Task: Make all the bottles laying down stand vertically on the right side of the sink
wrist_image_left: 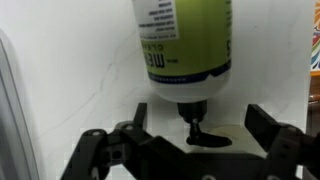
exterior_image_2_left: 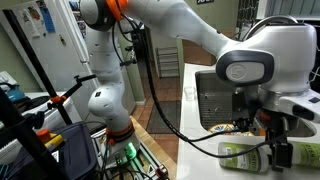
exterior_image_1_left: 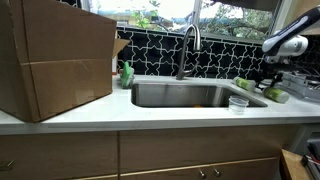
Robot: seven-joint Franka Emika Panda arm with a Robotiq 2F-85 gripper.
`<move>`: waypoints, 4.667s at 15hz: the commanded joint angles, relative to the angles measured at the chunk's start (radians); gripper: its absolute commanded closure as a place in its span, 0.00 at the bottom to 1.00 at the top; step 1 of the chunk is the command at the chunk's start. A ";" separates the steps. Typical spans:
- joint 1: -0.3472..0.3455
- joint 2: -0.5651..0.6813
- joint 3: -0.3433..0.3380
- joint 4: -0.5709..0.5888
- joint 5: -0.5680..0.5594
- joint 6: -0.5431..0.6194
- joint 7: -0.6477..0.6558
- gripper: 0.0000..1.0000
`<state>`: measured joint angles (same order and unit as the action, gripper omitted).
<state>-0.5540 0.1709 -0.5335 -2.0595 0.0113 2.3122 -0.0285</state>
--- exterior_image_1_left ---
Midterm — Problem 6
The kitchen window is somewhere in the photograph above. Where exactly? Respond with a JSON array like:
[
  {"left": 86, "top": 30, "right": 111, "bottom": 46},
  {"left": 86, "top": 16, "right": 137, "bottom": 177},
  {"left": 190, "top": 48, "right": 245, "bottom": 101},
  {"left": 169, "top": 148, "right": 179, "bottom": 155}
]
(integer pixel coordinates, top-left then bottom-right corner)
[{"left": 81, "top": 0, "right": 291, "bottom": 46}]

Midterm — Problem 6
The wide wooden cabinet panel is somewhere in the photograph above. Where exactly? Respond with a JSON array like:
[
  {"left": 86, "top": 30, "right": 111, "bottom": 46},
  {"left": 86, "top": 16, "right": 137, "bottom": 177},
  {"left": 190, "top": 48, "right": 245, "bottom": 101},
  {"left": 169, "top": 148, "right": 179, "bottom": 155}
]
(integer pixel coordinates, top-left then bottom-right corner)
[{"left": 0, "top": 131, "right": 119, "bottom": 180}]

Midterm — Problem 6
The wooden cabinet door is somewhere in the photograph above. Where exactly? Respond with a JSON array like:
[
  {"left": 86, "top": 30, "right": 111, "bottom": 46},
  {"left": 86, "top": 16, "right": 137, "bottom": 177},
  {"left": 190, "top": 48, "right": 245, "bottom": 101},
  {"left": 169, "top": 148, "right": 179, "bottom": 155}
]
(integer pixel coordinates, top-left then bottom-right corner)
[
  {"left": 119, "top": 163, "right": 210, "bottom": 180},
  {"left": 209, "top": 156, "right": 281, "bottom": 180}
]

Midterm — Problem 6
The clear plastic cup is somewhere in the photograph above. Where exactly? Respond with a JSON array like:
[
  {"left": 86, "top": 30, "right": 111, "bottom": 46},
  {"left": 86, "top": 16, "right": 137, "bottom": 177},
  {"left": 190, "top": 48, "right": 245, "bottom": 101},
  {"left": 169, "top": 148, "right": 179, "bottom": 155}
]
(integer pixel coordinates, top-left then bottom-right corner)
[{"left": 228, "top": 95, "right": 250, "bottom": 116}]

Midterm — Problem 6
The wooden platform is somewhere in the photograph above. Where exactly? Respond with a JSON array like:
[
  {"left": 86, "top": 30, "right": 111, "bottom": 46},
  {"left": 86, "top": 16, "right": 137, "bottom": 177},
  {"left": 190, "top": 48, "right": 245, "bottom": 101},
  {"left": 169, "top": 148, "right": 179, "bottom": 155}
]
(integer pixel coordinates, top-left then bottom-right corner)
[{"left": 279, "top": 148, "right": 313, "bottom": 180}]

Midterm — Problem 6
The stainless steel sink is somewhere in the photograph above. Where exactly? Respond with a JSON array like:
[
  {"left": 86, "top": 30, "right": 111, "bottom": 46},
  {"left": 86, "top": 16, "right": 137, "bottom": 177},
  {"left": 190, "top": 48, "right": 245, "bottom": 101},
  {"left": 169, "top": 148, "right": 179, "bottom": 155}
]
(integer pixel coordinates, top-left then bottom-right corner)
[{"left": 130, "top": 82, "right": 269, "bottom": 109}]

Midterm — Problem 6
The green sponge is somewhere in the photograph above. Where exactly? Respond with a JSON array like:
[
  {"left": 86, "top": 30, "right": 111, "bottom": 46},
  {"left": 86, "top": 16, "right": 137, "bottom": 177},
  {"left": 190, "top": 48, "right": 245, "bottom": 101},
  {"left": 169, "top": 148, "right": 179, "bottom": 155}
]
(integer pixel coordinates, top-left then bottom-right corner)
[{"left": 119, "top": 61, "right": 132, "bottom": 83}]

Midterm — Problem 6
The wooden drawer front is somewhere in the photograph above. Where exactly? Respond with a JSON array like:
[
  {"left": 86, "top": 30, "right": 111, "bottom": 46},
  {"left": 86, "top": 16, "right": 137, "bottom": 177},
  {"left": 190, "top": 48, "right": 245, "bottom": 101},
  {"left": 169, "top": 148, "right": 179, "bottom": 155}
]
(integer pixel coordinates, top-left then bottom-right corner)
[{"left": 119, "top": 124, "right": 298, "bottom": 174}]

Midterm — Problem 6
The brown cardboard box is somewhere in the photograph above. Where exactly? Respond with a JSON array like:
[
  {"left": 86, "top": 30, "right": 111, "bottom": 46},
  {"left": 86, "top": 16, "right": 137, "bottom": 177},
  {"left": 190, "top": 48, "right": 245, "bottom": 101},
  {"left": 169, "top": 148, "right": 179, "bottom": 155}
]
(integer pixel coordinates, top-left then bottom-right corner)
[{"left": 0, "top": 0, "right": 131, "bottom": 124}]

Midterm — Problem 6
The clear sponge holder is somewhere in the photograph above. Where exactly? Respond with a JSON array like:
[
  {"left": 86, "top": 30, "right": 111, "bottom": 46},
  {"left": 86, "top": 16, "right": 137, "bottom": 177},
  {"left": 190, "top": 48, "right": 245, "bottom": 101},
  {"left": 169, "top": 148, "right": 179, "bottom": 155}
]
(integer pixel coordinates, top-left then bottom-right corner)
[{"left": 120, "top": 67, "right": 136, "bottom": 90}]

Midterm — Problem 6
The green pump soap bottle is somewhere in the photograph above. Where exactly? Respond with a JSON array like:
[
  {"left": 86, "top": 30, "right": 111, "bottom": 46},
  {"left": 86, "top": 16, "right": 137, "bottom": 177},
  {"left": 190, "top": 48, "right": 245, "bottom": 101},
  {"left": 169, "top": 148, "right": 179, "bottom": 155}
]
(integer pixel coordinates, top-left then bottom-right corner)
[{"left": 254, "top": 83, "right": 290, "bottom": 104}]

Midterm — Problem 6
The aluminium extrusion frame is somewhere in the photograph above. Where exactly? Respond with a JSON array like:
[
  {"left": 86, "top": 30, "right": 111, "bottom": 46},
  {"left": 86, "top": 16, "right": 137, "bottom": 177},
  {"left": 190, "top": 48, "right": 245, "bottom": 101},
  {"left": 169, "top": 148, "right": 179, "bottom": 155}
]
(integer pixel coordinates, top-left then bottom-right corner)
[{"left": 301, "top": 133, "right": 320, "bottom": 180}]

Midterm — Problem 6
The steel gooseneck faucet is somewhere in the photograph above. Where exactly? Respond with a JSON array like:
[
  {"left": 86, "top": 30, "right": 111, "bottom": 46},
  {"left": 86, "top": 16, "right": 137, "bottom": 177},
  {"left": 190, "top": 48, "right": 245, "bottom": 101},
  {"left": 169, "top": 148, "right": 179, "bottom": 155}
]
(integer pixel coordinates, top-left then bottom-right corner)
[{"left": 175, "top": 23, "right": 202, "bottom": 81}]

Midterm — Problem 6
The grey dish rack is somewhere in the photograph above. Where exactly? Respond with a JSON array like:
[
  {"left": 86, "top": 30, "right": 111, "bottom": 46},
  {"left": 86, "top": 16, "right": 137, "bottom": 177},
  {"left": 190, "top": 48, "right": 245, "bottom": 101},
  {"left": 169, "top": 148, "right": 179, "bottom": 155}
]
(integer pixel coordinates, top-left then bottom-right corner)
[{"left": 281, "top": 71, "right": 320, "bottom": 104}]

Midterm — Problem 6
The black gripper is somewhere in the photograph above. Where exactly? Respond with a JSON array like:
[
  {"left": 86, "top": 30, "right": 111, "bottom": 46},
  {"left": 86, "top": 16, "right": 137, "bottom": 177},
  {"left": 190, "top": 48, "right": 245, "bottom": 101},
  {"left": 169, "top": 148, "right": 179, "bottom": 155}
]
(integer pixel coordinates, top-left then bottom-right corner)
[{"left": 266, "top": 54, "right": 288, "bottom": 88}]

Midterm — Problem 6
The brass cabinet pull handle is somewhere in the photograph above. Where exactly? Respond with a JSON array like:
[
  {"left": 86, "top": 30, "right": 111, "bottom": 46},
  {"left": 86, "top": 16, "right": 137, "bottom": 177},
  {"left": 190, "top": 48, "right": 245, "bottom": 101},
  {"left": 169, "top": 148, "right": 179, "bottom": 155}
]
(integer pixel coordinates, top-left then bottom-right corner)
[{"left": 0, "top": 160, "right": 15, "bottom": 172}]

